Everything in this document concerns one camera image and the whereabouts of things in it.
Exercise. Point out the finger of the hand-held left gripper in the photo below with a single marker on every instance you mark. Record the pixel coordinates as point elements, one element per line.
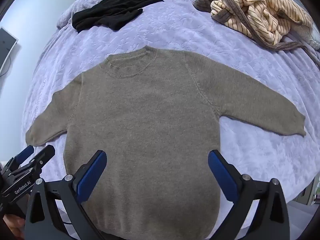
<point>25,153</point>
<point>43,153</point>

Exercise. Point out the olive brown knit sweater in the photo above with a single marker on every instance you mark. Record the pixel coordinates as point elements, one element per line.
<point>150,117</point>

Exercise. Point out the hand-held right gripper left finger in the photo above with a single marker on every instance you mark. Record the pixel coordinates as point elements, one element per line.
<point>92,176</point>

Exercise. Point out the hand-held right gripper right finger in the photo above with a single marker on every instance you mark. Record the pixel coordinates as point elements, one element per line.
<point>222,177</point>

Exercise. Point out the black garment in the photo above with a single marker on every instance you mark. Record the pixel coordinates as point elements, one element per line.
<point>112,12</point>

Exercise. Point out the cream striped cardigan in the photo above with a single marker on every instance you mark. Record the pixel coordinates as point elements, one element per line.
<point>260,10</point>

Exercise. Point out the person's left hand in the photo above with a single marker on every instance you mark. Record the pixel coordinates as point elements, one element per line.
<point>13,227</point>

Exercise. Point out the lavender embossed bed blanket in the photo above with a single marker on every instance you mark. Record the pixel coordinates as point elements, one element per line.
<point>180,30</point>

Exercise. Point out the wall-mounted television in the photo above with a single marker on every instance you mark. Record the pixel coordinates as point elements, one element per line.
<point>6,47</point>

